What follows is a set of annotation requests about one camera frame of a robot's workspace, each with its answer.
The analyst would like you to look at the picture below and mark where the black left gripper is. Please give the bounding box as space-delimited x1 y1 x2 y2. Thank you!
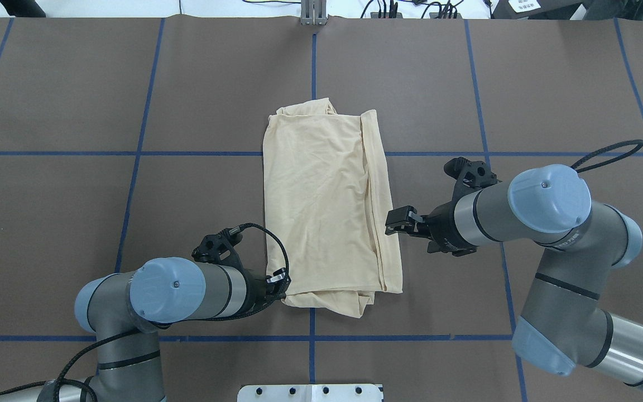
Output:
191 226 292 313

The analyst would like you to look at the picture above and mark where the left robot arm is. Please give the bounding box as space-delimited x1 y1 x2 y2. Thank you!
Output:
0 222 291 401

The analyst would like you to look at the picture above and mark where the aluminium frame post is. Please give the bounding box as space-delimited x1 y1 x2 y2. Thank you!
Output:
300 0 328 26

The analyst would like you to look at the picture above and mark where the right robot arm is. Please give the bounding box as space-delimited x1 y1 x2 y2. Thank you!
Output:
385 157 643 392

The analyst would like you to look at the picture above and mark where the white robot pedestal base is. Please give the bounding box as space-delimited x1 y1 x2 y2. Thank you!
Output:
237 383 385 401

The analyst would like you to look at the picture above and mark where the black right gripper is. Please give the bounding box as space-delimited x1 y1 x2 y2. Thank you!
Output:
385 157 500 257

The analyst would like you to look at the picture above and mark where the yellow long sleeve shirt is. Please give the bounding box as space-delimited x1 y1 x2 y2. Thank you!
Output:
262 98 404 318

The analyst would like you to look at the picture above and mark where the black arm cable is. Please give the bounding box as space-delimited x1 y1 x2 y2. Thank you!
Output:
54 223 290 402

